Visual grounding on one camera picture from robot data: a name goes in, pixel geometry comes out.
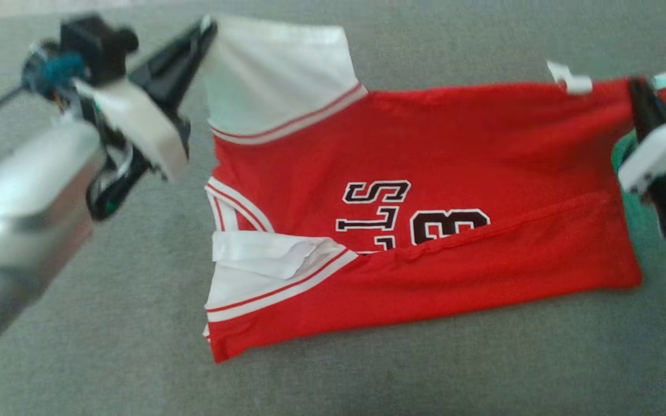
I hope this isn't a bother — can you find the red basketball jersey white trim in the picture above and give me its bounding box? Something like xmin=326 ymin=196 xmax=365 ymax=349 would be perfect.
xmin=201 ymin=14 xmax=644 ymax=365

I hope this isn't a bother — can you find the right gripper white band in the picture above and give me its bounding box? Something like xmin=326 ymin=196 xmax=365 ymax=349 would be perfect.
xmin=619 ymin=77 xmax=666 ymax=244

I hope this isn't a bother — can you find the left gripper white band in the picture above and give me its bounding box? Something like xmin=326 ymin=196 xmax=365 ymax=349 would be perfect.
xmin=74 ymin=17 xmax=219 ymax=221

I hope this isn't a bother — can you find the large grey sofa seat cushion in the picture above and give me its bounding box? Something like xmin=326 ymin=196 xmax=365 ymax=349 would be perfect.
xmin=0 ymin=0 xmax=666 ymax=416

